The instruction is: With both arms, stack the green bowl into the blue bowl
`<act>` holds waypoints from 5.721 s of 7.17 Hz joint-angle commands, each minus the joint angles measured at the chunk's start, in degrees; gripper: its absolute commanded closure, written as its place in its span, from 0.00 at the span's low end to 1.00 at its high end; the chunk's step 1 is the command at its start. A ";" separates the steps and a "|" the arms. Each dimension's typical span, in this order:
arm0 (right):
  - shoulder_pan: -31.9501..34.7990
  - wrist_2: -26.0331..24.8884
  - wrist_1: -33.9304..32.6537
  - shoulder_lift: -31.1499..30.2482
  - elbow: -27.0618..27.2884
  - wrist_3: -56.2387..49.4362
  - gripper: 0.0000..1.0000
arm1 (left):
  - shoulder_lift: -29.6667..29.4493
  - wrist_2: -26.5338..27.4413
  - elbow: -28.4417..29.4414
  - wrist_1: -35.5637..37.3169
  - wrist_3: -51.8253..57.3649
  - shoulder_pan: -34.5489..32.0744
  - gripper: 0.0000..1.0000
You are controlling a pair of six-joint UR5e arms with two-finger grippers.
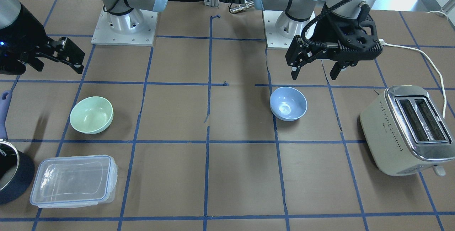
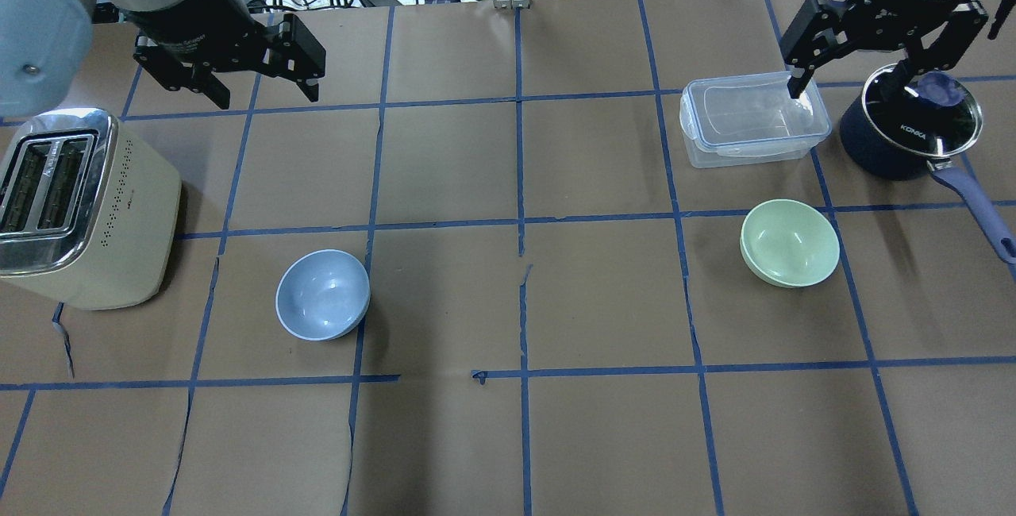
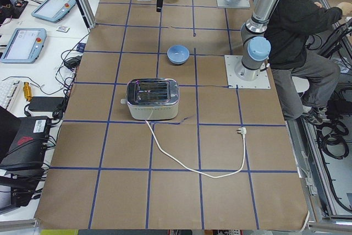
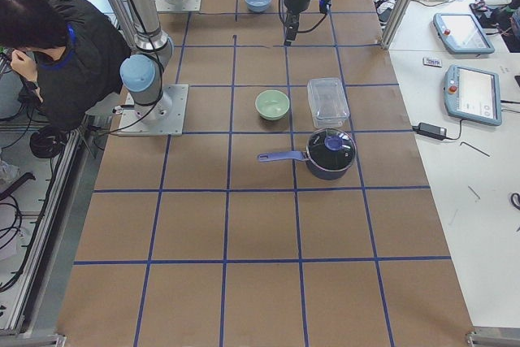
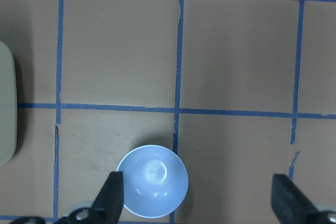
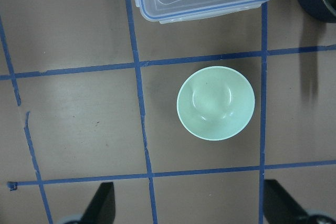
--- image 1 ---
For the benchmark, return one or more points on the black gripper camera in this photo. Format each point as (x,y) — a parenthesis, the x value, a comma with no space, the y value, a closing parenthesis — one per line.
(322,27)
(17,28)

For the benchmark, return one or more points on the blue bowl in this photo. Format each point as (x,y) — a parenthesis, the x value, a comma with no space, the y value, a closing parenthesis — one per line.
(288,104)

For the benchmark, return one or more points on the green bowl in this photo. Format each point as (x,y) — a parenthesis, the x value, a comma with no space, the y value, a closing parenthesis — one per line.
(92,115)

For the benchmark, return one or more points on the cream two-slot toaster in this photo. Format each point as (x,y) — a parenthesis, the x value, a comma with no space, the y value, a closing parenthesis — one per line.
(406,133)

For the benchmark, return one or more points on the dark blue saucepan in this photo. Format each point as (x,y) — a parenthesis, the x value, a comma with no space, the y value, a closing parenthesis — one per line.
(17,168)

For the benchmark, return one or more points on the clear plastic food container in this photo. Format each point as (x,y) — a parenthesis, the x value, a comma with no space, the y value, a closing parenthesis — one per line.
(72,182)

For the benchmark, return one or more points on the black braided cable camera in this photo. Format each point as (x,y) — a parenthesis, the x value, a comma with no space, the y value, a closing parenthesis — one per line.
(345,8)

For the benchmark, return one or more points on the black camera mount camera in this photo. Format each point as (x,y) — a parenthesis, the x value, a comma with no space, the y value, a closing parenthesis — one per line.
(357,38)

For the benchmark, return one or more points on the metal base plate camera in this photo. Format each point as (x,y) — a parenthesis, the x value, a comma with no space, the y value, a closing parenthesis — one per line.
(280,35)
(138,28)

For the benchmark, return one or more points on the metal cable connector plug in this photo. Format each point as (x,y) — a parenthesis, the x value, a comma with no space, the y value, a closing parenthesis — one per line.
(241,7)

